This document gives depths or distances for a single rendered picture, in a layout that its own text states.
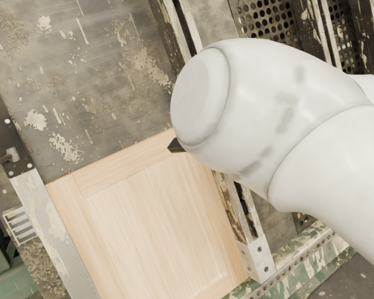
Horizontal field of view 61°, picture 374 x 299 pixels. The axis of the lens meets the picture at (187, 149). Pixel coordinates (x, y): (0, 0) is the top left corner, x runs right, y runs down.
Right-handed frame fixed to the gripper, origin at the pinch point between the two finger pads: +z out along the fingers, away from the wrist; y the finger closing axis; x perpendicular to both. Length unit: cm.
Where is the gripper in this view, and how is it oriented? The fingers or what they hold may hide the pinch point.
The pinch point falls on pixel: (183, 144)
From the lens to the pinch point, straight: 62.2
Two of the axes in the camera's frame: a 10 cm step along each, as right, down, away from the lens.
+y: -6.0, -6.7, -4.3
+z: -6.1, 0.4, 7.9
